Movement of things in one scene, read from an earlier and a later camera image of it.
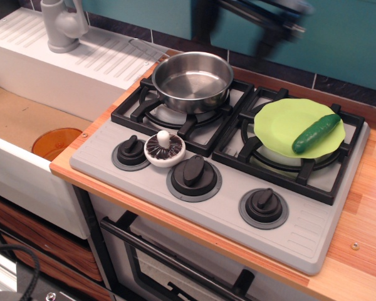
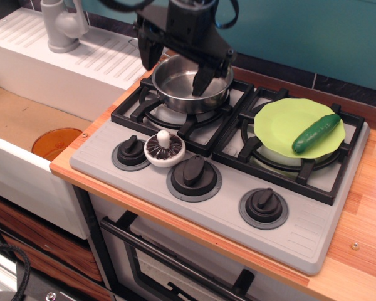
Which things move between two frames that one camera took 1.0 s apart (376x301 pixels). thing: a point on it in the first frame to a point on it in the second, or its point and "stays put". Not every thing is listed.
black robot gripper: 287,17 to 187,28
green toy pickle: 314,131 stays put
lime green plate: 279,122 stays put
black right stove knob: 264,209 stays put
